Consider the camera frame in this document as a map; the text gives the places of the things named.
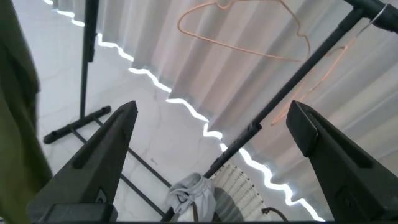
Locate green printed shirt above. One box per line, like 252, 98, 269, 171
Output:
0, 0, 53, 224

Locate white curtain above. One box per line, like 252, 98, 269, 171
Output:
51, 0, 398, 220

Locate pale grey shorts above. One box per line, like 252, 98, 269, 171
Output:
164, 172, 217, 222

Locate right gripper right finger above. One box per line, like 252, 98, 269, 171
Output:
285, 100, 398, 223

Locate white laundry basket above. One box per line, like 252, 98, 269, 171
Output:
174, 164, 290, 222

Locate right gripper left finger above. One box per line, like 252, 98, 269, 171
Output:
27, 100, 139, 223

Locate pink clothes hanger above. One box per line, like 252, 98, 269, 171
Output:
176, 0, 312, 63
269, 3, 389, 127

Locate black clothes rack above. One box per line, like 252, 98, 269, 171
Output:
42, 0, 398, 222

